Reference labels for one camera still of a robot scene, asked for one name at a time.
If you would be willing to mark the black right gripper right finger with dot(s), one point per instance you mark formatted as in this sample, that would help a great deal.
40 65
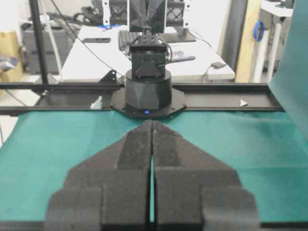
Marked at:
194 191

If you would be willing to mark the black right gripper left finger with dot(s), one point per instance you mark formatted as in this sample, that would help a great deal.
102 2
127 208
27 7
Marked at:
109 191

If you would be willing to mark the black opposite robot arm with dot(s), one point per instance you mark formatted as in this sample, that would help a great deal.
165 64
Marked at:
152 179

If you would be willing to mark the green table cloth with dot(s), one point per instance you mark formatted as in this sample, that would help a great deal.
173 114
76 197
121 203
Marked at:
266 148

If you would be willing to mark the white office desk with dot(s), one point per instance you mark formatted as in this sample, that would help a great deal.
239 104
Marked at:
89 62

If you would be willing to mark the green hanging backdrop curtain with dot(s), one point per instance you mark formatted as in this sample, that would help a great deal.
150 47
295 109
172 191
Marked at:
289 86

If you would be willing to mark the black smartphone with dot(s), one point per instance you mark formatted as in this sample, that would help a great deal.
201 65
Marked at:
96 40

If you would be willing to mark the black keyboard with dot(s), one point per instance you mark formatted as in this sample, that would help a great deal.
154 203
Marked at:
125 38

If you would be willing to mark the cardboard box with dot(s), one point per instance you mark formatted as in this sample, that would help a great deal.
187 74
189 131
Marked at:
10 58

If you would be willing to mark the blue tape roll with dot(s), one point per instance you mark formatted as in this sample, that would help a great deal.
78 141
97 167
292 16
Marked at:
259 31

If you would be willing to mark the black aluminium frame rail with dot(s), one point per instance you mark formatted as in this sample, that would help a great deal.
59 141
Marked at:
189 97

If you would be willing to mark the black vertical frame post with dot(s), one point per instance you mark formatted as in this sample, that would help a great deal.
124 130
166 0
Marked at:
34 9

